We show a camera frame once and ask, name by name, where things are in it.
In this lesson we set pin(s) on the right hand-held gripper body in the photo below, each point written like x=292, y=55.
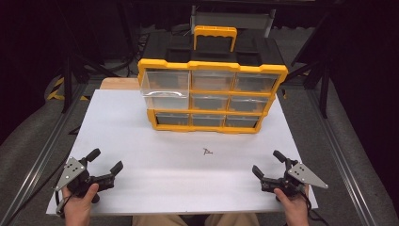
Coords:
x=302, y=175

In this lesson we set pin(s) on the person's left leg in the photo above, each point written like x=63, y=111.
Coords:
x=156, y=220

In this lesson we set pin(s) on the large clear plastic drawer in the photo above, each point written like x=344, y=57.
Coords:
x=165, y=94

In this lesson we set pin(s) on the person's right leg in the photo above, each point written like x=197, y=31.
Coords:
x=233, y=220

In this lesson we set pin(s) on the metal floor rail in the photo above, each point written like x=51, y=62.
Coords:
x=37, y=163
x=338, y=150

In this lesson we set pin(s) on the person's left hand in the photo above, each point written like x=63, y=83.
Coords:
x=77, y=210

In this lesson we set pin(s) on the group of closed clear drawers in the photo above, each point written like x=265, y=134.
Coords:
x=212, y=80

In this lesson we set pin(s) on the person's right hand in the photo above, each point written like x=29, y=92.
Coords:
x=296, y=210

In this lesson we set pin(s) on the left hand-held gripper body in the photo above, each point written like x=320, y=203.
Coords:
x=72, y=172

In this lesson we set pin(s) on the person's leg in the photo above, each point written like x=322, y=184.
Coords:
x=156, y=220
x=233, y=220

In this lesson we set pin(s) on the wooden table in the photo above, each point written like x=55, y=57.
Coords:
x=119, y=83

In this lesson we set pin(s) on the yellow black hazard tape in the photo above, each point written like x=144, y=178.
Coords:
x=54, y=92

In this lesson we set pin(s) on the white table board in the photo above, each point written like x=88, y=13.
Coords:
x=125, y=141

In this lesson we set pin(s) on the black tripod stand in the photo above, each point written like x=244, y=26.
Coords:
x=67, y=81
x=324, y=81

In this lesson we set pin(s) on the yellow black drawer organizer cabinet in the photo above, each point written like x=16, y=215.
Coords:
x=213, y=66

